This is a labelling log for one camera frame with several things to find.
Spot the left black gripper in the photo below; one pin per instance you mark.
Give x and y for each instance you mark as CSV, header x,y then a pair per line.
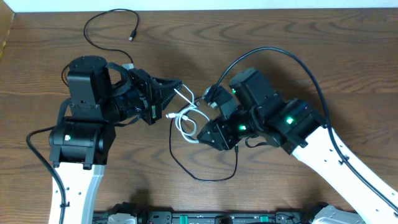
x,y
157,94

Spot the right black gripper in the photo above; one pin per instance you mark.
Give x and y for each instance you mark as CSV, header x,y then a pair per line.
x,y
221,134

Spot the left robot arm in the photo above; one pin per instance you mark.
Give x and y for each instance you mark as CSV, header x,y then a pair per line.
x,y
103,96

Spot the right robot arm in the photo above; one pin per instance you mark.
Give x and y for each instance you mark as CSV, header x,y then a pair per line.
x,y
253,108

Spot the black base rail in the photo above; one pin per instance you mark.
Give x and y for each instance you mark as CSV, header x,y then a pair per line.
x,y
134,213

